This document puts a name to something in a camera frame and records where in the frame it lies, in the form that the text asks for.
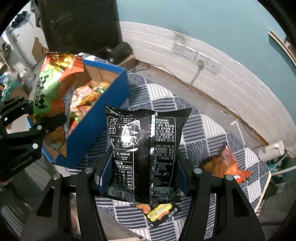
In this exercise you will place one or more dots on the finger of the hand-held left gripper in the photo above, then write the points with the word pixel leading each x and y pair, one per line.
pixel 46 126
pixel 13 109

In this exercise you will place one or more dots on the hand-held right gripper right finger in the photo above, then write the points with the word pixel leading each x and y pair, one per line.
pixel 185 178

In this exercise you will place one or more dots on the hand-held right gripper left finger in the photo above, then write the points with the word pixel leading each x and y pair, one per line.
pixel 104 171

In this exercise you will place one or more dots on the orange green snack bag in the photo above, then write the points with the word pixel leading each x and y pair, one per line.
pixel 46 88

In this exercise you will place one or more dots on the orange snack packet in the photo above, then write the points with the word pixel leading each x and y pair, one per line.
pixel 222 166

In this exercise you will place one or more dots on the black yellow snack packet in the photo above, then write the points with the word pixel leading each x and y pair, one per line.
pixel 159 212

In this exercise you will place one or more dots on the cardboard box with blue outside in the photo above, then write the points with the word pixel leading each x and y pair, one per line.
pixel 92 129

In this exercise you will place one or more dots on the pile of mixed snack packets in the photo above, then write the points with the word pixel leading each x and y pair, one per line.
pixel 83 97

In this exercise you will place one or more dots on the blue white patterned cloth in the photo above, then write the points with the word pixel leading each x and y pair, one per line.
pixel 208 129

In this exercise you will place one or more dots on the small cardboard box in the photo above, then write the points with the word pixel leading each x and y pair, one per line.
pixel 126 62

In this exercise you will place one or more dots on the black bag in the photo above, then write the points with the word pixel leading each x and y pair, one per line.
pixel 120 51

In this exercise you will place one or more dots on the black plastic sheet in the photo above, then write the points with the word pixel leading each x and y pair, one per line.
pixel 81 23

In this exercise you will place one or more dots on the white wall socket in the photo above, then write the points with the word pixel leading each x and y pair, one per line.
pixel 203 58
pixel 213 66
pixel 190 52
pixel 178 48

